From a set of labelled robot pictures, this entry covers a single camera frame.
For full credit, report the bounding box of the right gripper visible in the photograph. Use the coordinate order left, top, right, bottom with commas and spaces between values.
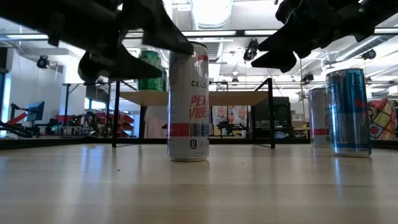
250, 0, 374, 74

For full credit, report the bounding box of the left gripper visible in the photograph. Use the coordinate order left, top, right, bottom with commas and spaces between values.
46, 0, 194, 84

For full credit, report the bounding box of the green Sprite can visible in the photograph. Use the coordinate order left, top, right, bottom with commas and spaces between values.
137, 49, 164, 92

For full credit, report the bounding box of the white Celsius Peach Vibe can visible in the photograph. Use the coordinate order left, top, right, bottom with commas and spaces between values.
167, 42, 211, 162

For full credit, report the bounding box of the silver can with red band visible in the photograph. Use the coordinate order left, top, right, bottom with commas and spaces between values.
307, 86, 331, 148

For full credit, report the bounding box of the blue and silver slim can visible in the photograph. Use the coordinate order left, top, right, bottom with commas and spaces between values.
325, 68, 373, 158

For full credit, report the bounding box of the black overhead beam with lights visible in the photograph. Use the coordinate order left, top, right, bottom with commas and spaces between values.
0, 28, 398, 40

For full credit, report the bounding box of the black cabinet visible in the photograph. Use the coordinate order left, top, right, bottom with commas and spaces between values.
254, 96, 293, 139

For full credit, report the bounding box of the red storage rack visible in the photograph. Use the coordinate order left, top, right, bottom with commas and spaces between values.
99, 111, 136, 138

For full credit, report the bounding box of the floral poster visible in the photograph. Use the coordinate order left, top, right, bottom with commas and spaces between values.
212, 105, 249, 138

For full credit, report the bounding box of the black background table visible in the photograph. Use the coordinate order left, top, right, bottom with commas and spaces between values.
61, 81, 112, 139

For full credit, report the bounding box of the computer monitor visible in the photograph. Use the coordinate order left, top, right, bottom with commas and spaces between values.
24, 100, 45, 123

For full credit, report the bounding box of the wooden shelf with black frame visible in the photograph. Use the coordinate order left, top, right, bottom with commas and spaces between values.
111, 77, 277, 149

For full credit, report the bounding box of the silver ventilation duct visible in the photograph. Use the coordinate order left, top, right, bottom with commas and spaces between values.
190, 0, 233, 63

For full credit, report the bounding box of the black aluminium table frame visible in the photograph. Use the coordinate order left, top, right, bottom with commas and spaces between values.
0, 136, 398, 152

